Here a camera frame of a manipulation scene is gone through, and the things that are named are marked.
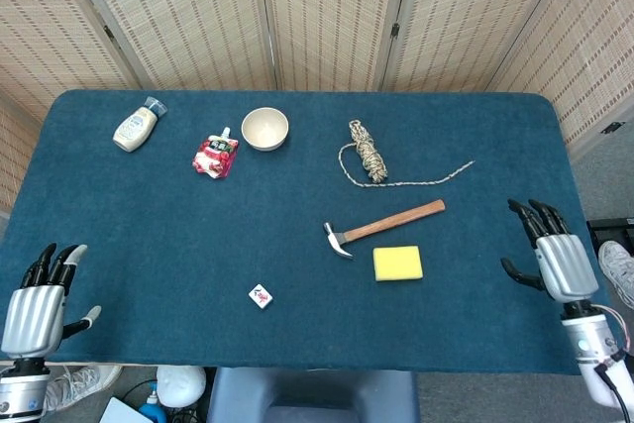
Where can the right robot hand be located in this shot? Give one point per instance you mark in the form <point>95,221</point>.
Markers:
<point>567,267</point>

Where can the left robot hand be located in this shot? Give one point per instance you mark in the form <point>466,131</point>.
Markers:
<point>32,319</point>

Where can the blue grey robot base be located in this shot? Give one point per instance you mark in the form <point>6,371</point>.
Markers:
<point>312,395</point>

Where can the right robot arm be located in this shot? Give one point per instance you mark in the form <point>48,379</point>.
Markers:
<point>592,348</point>

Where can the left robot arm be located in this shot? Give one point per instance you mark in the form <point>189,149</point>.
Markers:
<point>20,388</point>

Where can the yellow sponge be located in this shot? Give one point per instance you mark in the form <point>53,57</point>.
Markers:
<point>397,263</point>

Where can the white sneaker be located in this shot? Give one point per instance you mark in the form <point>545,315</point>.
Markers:
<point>81,383</point>
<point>619,269</point>

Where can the black box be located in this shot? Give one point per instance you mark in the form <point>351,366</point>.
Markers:
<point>611,230</point>

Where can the white flat sheet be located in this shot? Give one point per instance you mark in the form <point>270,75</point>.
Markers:
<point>121,414</point>

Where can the black screen hinge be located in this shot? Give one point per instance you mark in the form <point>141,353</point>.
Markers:
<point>108,31</point>
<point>612,127</point>
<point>394,30</point>

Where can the blue spray bottle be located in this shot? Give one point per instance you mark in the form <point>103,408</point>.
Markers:
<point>154,413</point>

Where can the white round dome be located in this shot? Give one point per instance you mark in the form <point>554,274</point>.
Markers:
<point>180,386</point>

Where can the woven bamboo screen panel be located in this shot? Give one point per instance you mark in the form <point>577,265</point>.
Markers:
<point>183,17</point>
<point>332,17</point>
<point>44,27</point>
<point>12,155</point>
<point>589,46</point>
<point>465,17</point>

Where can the blue table cloth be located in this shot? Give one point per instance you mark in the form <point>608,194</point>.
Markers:
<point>198,235</point>

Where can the cream lotion bottle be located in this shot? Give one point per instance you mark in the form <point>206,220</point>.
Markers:
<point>134,128</point>

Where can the white mahjong tile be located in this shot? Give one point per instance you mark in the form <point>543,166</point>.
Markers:
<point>260,296</point>

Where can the red drink pouch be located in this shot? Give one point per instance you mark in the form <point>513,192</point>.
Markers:
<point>215,155</point>

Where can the beige bowl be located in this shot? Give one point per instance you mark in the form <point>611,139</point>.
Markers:
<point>265,128</point>

